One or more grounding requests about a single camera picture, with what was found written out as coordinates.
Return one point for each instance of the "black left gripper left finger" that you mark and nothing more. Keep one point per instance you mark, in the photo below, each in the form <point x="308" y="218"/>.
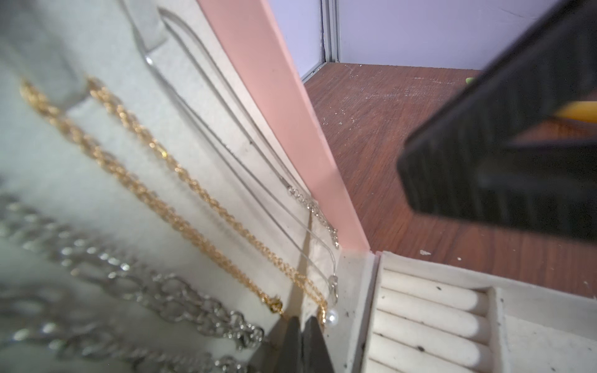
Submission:
<point x="290" y="358"/>

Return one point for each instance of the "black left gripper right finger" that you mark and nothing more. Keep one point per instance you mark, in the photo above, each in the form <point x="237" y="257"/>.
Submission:
<point x="316" y="357"/>

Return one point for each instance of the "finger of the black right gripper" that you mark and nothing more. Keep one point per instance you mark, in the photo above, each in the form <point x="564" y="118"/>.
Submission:
<point x="462" y="163"/>

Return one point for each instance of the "pink jewelry box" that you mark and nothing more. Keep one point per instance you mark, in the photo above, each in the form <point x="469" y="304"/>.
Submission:
<point x="152" y="220"/>

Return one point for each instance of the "green leaf spatula yellow handle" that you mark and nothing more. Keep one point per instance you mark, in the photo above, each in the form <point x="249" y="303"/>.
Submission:
<point x="580" y="111"/>

